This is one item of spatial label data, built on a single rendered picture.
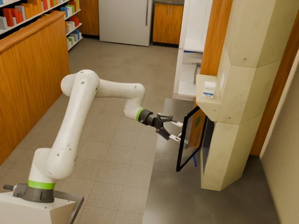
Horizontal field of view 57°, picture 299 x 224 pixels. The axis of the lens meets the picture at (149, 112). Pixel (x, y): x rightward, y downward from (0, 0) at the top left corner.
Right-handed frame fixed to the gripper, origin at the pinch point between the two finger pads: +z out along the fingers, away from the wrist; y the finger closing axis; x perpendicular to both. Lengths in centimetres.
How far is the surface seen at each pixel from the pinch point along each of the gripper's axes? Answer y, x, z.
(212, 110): 26.7, -8.1, 20.3
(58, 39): -33, 122, -268
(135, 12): -39, 363, -322
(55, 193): -26, -61, -38
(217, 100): 30.5, -3.5, 20.5
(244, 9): 73, -7, 24
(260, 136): -10, 44, 37
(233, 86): 40.7, -4.9, 26.6
